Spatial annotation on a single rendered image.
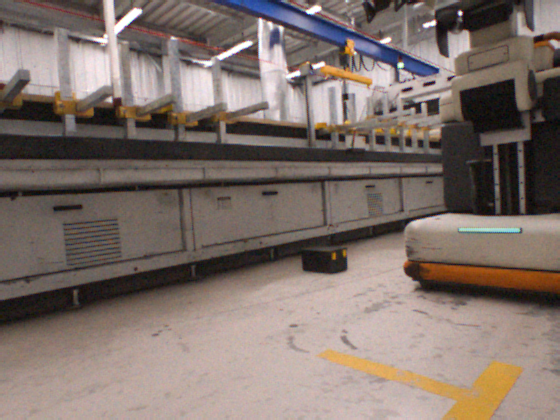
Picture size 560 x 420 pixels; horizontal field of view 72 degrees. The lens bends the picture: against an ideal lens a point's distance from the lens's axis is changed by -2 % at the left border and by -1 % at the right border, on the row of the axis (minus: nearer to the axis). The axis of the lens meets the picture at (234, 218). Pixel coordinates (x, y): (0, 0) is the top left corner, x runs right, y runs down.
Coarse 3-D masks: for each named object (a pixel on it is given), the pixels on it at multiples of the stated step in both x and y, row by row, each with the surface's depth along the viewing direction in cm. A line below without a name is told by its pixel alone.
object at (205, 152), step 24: (0, 144) 126; (24, 144) 131; (48, 144) 136; (72, 144) 141; (96, 144) 147; (120, 144) 154; (144, 144) 161; (168, 144) 169; (192, 144) 177; (216, 144) 187; (240, 144) 197
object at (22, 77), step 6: (18, 72) 108; (24, 72) 109; (12, 78) 114; (18, 78) 109; (24, 78) 109; (30, 78) 110; (6, 84) 120; (12, 84) 114; (18, 84) 112; (24, 84) 113; (6, 90) 121; (12, 90) 117; (18, 90) 118; (6, 96) 123; (12, 96) 123; (0, 108) 136
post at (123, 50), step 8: (120, 48) 157; (128, 48) 159; (120, 56) 158; (128, 56) 159; (120, 64) 158; (128, 64) 159; (120, 72) 159; (128, 72) 159; (128, 80) 159; (120, 88) 160; (128, 88) 159; (128, 96) 159; (128, 104) 159; (128, 120) 159; (128, 128) 159
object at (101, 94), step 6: (96, 90) 129; (102, 90) 126; (108, 90) 125; (90, 96) 133; (96, 96) 129; (102, 96) 127; (108, 96) 128; (78, 102) 142; (84, 102) 138; (90, 102) 134; (96, 102) 134; (78, 108) 142; (84, 108) 140; (90, 108) 141
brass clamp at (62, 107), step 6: (54, 102) 141; (60, 102) 141; (66, 102) 141; (72, 102) 143; (54, 108) 142; (60, 108) 140; (66, 108) 141; (72, 108) 143; (60, 114) 142; (72, 114) 143; (78, 114) 145; (84, 114) 146; (90, 114) 147
